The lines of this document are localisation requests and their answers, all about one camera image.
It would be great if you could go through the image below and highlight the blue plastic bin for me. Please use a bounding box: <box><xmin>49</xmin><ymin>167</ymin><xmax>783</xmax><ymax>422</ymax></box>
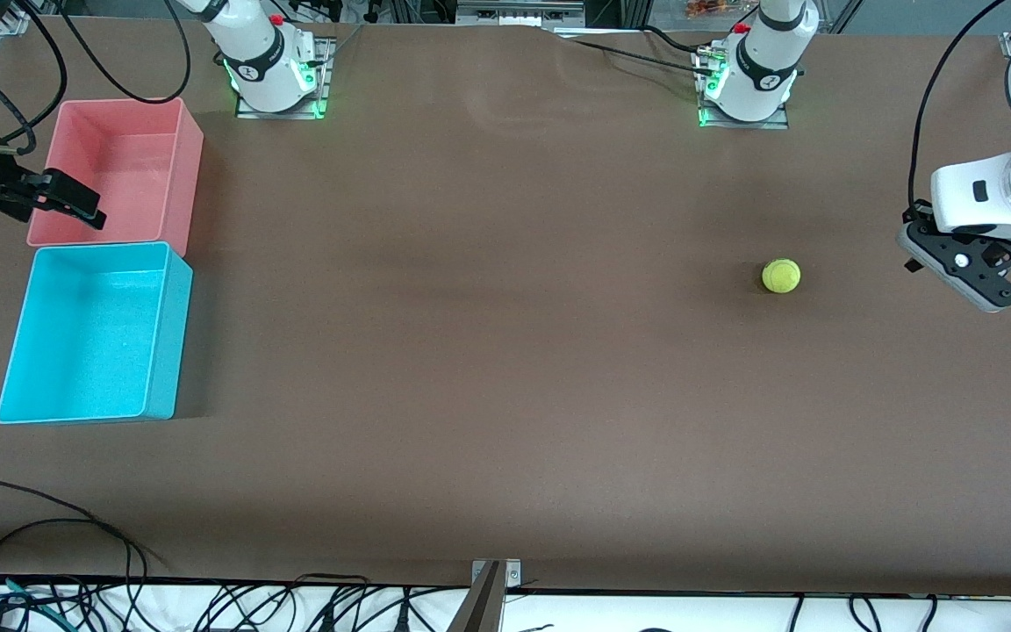
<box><xmin>0</xmin><ymin>241</ymin><xmax>194</xmax><ymax>426</ymax></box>

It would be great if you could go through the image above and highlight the silver metal bracket plate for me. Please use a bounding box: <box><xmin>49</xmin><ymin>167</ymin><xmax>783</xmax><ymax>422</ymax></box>
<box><xmin>470</xmin><ymin>559</ymin><xmax>522</xmax><ymax>591</ymax></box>

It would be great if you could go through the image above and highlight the pink plastic bin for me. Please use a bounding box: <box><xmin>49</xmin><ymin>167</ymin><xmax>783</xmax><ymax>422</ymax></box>
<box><xmin>26</xmin><ymin>97</ymin><xmax>205</xmax><ymax>257</ymax></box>

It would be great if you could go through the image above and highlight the yellow-green tennis ball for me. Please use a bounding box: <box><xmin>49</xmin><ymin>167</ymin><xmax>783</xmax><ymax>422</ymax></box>
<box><xmin>762</xmin><ymin>258</ymin><xmax>802</xmax><ymax>295</ymax></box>

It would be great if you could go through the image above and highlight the grey metal bar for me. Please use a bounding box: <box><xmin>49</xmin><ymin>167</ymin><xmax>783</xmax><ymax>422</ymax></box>
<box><xmin>444</xmin><ymin>562</ymin><xmax>506</xmax><ymax>632</ymax></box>

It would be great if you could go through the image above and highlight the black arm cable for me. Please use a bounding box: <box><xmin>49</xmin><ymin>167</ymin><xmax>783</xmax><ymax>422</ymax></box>
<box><xmin>909</xmin><ymin>0</ymin><xmax>1011</xmax><ymax>212</ymax></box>
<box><xmin>0</xmin><ymin>0</ymin><xmax>68</xmax><ymax>157</ymax></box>
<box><xmin>58</xmin><ymin>0</ymin><xmax>195</xmax><ymax>104</ymax></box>

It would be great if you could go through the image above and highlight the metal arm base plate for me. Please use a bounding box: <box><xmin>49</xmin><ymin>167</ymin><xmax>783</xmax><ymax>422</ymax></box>
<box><xmin>235</xmin><ymin>39</ymin><xmax>331</xmax><ymax>119</ymax></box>
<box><xmin>699</xmin><ymin>44</ymin><xmax>789</xmax><ymax>130</ymax></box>

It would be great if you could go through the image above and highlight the aluminium frame profile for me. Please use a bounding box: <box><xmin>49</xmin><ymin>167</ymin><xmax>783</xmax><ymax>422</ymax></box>
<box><xmin>455</xmin><ymin>0</ymin><xmax>585</xmax><ymax>27</ymax></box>

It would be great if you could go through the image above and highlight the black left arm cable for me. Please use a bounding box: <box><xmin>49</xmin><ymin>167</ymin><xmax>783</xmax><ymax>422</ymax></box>
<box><xmin>909</xmin><ymin>0</ymin><xmax>1011</xmax><ymax>212</ymax></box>

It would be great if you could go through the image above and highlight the black base power cable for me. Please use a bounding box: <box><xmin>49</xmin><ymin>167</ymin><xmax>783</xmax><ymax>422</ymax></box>
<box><xmin>571</xmin><ymin>25</ymin><xmax>717</xmax><ymax>75</ymax></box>

